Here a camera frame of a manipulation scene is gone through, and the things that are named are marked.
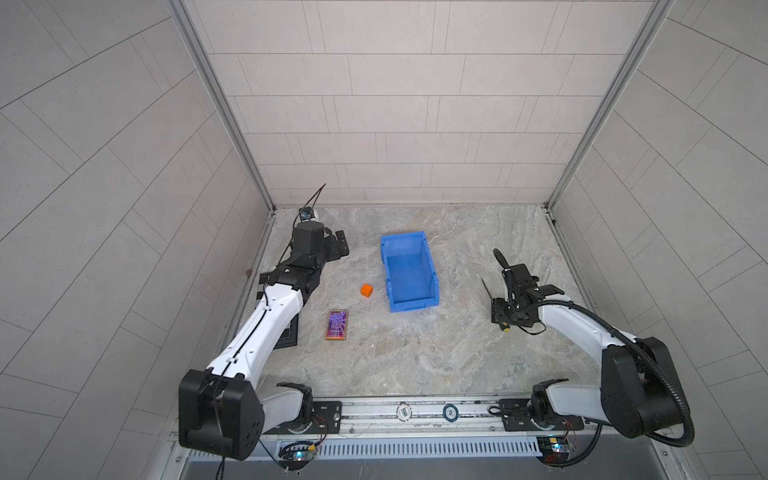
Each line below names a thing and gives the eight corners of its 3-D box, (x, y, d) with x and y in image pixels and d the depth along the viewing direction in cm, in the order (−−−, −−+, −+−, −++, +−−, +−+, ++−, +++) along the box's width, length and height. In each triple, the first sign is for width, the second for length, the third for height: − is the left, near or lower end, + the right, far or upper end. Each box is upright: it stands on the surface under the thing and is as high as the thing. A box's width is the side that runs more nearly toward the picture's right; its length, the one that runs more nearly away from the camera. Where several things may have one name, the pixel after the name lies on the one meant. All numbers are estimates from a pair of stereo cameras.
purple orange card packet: (326, 339, 85) (324, 336, 84) (330, 312, 91) (329, 309, 89) (346, 339, 85) (345, 336, 84) (349, 312, 91) (348, 309, 89)
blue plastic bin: (391, 316, 90) (391, 308, 86) (380, 243, 108) (380, 233, 104) (443, 308, 92) (445, 300, 87) (424, 238, 110) (425, 228, 105)
